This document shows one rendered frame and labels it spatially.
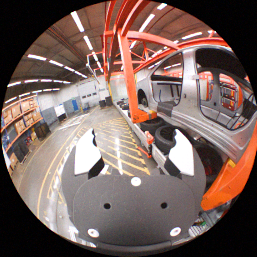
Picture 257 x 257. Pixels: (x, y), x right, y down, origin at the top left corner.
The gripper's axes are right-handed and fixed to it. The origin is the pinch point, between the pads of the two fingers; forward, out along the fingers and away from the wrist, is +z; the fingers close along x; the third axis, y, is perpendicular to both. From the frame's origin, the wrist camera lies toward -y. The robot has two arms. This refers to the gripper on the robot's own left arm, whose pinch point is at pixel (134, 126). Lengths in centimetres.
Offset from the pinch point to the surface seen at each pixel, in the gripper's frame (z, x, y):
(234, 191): -27, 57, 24
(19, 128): 73, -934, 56
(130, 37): 160, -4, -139
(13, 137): -36, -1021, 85
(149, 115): 164, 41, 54
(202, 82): 330, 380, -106
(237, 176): -19, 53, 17
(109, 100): 707, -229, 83
